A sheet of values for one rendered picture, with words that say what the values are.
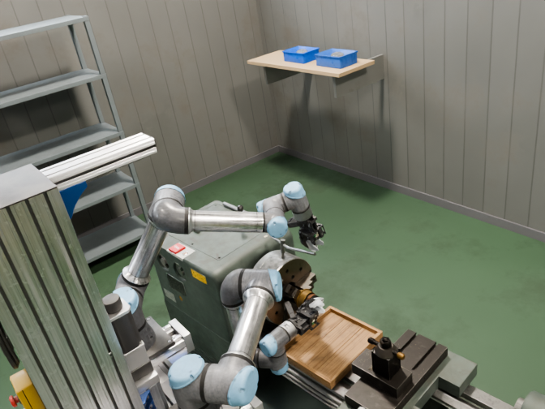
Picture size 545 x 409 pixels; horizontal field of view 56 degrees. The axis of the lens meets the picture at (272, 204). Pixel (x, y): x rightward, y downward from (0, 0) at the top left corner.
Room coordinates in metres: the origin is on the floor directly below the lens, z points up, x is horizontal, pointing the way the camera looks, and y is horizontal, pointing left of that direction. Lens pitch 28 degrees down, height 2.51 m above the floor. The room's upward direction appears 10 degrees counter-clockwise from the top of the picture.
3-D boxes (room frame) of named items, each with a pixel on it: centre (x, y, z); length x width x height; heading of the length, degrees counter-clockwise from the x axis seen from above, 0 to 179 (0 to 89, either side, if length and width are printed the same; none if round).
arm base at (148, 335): (1.58, 0.62, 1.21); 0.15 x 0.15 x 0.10
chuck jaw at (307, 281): (1.87, -0.10, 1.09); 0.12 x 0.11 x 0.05; 130
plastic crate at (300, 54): (4.82, -0.50, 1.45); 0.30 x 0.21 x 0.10; 34
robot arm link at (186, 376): (1.16, 0.34, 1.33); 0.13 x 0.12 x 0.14; 72
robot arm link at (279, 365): (1.54, 0.10, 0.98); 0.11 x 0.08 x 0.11; 72
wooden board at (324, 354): (1.67, -0.15, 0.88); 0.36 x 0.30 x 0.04; 130
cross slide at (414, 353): (1.39, -0.36, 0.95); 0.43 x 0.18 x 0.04; 130
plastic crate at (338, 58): (4.43, -0.76, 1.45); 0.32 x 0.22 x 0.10; 34
